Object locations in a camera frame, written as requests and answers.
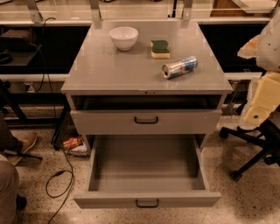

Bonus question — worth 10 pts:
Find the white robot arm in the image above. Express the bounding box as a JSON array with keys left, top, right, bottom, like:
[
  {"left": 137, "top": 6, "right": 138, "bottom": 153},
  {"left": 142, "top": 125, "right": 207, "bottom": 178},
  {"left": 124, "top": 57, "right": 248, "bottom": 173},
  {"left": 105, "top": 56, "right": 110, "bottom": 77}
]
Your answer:
[{"left": 237, "top": 11, "right": 280, "bottom": 130}]

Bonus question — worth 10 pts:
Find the green yellow sponge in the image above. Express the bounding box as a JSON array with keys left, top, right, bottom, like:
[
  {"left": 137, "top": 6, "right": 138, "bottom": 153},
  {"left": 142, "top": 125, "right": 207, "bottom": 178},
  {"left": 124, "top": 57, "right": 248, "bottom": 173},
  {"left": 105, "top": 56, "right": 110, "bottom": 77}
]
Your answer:
[{"left": 150, "top": 40, "right": 170, "bottom": 59}]

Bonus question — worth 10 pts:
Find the closed top grey drawer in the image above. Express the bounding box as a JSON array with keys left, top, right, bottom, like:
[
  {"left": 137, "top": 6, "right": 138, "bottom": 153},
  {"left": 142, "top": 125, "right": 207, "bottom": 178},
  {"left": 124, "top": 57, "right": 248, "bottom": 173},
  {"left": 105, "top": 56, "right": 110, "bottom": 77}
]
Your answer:
[{"left": 70, "top": 109, "right": 221, "bottom": 135}]

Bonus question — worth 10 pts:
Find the black floor cable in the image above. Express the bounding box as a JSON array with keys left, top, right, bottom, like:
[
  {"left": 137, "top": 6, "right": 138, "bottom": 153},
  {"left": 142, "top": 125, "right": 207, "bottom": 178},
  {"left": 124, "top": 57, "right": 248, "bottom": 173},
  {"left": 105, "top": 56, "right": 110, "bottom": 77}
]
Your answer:
[{"left": 45, "top": 148, "right": 76, "bottom": 224}]

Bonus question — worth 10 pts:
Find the white ceramic bowl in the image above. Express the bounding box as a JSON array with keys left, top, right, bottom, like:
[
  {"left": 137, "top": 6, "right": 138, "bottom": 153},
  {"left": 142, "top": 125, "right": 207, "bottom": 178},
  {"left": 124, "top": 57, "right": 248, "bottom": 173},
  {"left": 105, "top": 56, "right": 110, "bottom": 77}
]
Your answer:
[{"left": 109, "top": 26, "right": 138, "bottom": 51}]

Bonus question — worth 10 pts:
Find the tan shoe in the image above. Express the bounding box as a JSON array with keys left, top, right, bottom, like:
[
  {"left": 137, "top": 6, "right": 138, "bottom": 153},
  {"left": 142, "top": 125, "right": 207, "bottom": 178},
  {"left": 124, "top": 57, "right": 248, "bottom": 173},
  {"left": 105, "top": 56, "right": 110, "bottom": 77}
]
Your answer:
[{"left": 4, "top": 132, "right": 37, "bottom": 165}]

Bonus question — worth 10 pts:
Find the person brown trouser leg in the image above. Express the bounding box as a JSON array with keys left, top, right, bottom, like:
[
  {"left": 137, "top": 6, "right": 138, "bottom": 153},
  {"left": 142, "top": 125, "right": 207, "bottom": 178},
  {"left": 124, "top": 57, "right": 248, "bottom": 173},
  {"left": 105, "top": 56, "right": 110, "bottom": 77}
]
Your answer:
[{"left": 0, "top": 161, "right": 19, "bottom": 224}]

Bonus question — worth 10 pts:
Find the silver blue redbull can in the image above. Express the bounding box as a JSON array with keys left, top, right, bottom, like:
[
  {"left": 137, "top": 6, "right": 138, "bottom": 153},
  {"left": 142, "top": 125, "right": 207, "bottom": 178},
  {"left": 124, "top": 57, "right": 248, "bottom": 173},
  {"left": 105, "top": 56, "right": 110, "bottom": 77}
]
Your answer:
[{"left": 162, "top": 56, "right": 198, "bottom": 80}]

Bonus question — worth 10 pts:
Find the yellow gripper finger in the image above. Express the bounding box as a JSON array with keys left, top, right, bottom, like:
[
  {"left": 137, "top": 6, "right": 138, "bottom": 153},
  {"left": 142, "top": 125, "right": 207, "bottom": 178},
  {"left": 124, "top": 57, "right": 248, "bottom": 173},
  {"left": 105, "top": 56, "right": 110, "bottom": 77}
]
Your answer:
[{"left": 243, "top": 72, "right": 280, "bottom": 127}]

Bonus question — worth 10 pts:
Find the black office chair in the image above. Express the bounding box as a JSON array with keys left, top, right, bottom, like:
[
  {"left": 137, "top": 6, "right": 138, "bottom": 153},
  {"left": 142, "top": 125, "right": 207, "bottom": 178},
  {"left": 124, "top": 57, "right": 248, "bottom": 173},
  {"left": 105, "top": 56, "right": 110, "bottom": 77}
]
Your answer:
[{"left": 220, "top": 119, "right": 280, "bottom": 181}]

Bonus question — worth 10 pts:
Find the grey drawer cabinet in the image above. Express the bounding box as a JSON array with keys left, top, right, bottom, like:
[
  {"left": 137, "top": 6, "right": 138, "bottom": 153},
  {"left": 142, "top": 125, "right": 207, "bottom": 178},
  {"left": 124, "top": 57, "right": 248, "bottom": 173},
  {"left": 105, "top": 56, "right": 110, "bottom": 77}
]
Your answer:
[{"left": 61, "top": 20, "right": 232, "bottom": 148}]

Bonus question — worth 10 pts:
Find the orange snack packet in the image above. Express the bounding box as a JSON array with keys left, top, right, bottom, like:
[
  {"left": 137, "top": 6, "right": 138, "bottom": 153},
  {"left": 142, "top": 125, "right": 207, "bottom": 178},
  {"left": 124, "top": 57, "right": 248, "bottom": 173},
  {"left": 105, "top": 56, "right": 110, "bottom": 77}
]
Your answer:
[{"left": 63, "top": 137, "right": 82, "bottom": 150}]

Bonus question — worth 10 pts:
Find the open grey middle drawer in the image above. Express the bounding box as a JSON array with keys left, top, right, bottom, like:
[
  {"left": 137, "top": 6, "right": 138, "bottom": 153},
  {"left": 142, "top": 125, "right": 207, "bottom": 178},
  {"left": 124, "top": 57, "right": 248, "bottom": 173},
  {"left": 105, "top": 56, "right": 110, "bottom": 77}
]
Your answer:
[{"left": 74, "top": 135, "right": 221, "bottom": 209}]

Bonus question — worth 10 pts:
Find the black shoe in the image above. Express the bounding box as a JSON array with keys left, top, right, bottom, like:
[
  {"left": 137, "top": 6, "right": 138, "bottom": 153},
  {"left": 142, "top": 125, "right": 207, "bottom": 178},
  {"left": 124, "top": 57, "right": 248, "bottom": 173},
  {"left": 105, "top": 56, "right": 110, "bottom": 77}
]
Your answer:
[{"left": 16, "top": 195, "right": 27, "bottom": 210}]

